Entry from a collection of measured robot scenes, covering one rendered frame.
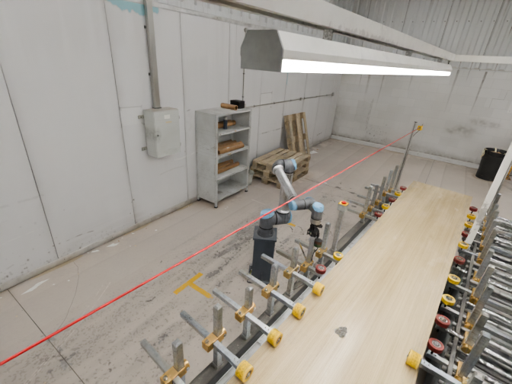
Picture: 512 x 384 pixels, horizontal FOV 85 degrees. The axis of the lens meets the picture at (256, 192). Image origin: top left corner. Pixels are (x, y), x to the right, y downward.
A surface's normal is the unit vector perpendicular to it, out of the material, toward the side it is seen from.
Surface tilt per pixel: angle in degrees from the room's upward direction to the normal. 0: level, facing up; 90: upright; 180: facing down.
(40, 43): 90
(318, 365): 0
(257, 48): 90
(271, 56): 90
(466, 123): 90
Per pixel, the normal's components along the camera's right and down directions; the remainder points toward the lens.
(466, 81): -0.57, 0.32
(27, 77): 0.82, 0.29
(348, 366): 0.07, -0.90
